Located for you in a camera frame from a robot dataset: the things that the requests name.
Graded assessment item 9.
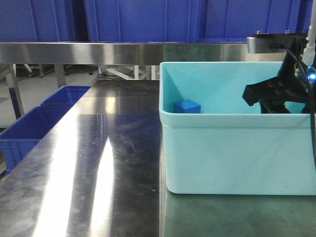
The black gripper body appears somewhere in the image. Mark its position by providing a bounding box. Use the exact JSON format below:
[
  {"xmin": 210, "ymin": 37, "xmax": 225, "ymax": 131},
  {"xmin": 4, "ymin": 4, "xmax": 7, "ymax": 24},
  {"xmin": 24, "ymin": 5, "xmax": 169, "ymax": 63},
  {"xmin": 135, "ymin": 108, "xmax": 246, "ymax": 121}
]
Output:
[{"xmin": 242, "ymin": 50, "xmax": 316, "ymax": 114}]

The small blue cube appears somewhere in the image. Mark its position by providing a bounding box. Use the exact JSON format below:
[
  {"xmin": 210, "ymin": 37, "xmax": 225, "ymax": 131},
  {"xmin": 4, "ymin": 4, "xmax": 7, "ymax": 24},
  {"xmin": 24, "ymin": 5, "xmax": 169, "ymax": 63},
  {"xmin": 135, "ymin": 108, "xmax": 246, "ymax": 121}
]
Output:
[{"xmin": 173, "ymin": 99, "xmax": 201, "ymax": 114}]

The light cyan plastic bin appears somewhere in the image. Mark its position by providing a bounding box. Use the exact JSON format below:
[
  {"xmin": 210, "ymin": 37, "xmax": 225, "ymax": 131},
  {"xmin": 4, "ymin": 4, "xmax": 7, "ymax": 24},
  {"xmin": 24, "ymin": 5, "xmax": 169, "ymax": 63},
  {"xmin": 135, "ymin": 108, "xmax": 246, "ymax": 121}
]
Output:
[{"xmin": 159, "ymin": 62, "xmax": 316, "ymax": 195}]

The blue crate upper right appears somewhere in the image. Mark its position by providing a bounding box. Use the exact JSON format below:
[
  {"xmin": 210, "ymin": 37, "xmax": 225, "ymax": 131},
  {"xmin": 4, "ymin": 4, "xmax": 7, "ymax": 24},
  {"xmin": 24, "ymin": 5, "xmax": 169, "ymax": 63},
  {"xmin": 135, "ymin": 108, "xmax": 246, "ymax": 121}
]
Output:
[{"xmin": 198, "ymin": 0, "xmax": 313, "ymax": 42}]

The blue crate upper left stacked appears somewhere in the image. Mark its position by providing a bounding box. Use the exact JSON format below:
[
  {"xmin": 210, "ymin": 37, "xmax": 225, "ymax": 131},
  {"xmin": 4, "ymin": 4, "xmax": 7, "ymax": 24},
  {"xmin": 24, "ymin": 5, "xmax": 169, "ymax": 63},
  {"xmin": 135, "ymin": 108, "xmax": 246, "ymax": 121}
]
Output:
[{"xmin": 84, "ymin": 0, "xmax": 202, "ymax": 43}]

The steel work table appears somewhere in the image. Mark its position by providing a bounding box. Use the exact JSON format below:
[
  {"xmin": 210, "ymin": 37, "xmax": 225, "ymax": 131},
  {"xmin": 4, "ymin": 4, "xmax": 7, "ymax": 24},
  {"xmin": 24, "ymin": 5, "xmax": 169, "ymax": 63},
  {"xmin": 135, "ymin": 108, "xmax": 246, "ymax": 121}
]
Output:
[{"xmin": 0, "ymin": 80, "xmax": 316, "ymax": 237}]

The blue floor crate far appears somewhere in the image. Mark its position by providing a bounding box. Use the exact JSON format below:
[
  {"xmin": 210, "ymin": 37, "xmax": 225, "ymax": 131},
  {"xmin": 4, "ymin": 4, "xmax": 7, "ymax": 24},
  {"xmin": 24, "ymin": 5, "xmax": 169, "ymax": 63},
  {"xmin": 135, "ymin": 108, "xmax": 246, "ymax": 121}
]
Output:
[{"xmin": 40, "ymin": 85, "xmax": 91, "ymax": 107}]

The blue floor crate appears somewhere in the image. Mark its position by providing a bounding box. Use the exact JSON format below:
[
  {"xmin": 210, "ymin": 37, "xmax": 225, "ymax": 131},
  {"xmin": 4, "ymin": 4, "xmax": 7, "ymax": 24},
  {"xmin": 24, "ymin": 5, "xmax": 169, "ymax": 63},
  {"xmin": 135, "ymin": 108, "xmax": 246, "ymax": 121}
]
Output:
[
  {"xmin": 40, "ymin": 85, "xmax": 91, "ymax": 107},
  {"xmin": 0, "ymin": 106, "xmax": 70, "ymax": 174}
]

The blue floor crate near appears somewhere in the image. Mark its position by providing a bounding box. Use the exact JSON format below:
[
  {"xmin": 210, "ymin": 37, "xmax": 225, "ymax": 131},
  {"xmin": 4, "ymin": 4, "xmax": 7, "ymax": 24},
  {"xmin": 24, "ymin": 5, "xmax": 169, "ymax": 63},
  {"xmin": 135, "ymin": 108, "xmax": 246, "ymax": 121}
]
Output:
[{"xmin": 0, "ymin": 106, "xmax": 70, "ymax": 174}]

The white cable connector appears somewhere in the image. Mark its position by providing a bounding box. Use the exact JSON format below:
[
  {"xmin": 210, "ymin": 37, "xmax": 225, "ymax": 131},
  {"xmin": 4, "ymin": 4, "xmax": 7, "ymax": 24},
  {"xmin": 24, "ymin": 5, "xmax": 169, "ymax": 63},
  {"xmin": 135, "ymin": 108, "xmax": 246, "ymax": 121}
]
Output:
[{"xmin": 302, "ymin": 21, "xmax": 316, "ymax": 66}]

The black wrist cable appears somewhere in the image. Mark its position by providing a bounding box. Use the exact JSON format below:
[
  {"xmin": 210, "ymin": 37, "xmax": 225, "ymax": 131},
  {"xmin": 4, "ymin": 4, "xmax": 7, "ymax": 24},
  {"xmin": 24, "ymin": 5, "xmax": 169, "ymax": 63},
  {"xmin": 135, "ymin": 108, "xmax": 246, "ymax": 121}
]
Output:
[{"xmin": 283, "ymin": 46, "xmax": 316, "ymax": 168}]

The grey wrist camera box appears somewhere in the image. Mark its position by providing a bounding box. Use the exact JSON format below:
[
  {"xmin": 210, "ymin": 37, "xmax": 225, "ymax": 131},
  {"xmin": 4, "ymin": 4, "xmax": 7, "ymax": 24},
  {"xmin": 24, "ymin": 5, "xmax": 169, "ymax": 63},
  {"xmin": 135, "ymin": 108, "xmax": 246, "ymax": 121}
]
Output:
[{"xmin": 247, "ymin": 33, "xmax": 307, "ymax": 54}]

